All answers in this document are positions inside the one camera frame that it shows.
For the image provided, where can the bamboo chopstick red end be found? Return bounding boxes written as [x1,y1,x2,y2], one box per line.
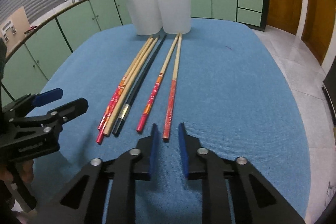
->
[136,33,180,133]
[97,36,153,131]
[162,34,182,142]
[96,36,159,145]

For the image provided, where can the brown cardboard board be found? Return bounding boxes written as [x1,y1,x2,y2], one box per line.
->
[1,6,30,55]

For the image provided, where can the blue table mat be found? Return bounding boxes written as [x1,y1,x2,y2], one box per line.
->
[32,19,310,223]

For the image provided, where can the black chopstick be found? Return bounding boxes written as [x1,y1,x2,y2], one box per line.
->
[112,34,167,137]

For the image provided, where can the black appliance at right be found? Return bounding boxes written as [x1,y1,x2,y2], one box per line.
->
[322,60,336,125]

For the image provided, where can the white plastic utensil holder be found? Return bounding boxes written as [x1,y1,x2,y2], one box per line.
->
[126,0,191,36]

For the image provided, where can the person's left hand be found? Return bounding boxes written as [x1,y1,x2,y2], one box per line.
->
[0,159,35,185]

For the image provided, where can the plain bamboo chopstick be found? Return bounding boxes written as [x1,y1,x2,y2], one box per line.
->
[100,36,159,136]

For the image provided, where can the green lower kitchen cabinets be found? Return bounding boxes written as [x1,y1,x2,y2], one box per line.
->
[1,0,269,105]

